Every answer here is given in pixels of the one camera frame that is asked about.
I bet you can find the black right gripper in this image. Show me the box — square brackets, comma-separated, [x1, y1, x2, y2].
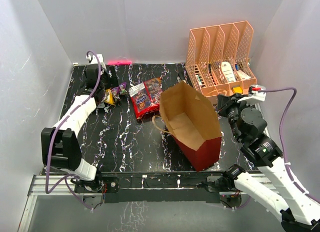
[216, 92, 251, 142]

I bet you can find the brown M&M's packet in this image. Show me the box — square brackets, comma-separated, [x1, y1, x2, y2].
[111, 87, 121, 104]

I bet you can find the yellow snack packet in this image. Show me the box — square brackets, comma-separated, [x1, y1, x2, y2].
[104, 89, 116, 106]

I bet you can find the red brown paper bag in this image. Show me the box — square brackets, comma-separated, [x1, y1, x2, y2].
[152, 82, 222, 172]

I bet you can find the red snack packet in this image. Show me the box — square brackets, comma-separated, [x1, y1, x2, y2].
[128, 77, 163, 120]

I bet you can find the purple M&M's packet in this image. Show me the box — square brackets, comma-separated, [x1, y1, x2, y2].
[118, 82, 128, 96]

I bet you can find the small purple candy packet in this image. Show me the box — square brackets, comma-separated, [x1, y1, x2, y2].
[98, 91, 106, 105]

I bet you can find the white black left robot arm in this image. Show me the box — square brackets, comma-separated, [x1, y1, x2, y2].
[40, 63, 119, 192]

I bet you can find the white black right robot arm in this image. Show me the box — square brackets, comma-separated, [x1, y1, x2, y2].
[197, 93, 320, 232]

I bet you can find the green white tube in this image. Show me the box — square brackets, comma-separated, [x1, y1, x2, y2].
[196, 75, 202, 85]

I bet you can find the peach plastic file organizer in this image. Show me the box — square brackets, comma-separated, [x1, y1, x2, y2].
[185, 21, 257, 104]

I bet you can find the beige black stapler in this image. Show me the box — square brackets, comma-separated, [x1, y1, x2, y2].
[177, 71, 186, 83]

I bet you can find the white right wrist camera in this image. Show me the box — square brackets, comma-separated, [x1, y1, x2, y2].
[237, 84, 266, 105]

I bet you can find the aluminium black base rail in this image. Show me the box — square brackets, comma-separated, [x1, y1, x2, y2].
[18, 171, 256, 232]

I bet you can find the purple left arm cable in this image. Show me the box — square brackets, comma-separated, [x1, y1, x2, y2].
[44, 50, 106, 212]

